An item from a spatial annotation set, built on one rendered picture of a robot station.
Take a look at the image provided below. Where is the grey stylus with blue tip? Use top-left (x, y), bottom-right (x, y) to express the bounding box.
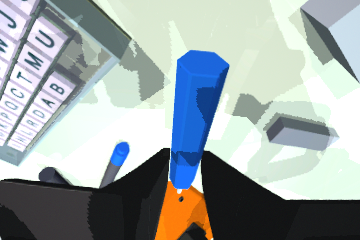
top-left (99, 142), bottom-right (130, 188)

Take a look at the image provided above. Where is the keyboard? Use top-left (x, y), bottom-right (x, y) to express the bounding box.
top-left (0, 0), bottom-right (132, 167)

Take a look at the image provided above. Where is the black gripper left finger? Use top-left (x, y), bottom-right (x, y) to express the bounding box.
top-left (0, 147), bottom-right (171, 240)

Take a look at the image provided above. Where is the dark grey cylinder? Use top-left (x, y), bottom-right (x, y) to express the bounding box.
top-left (38, 167), bottom-right (69, 184)

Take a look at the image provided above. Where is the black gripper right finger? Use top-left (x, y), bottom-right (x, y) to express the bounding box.
top-left (201, 150), bottom-right (360, 240)

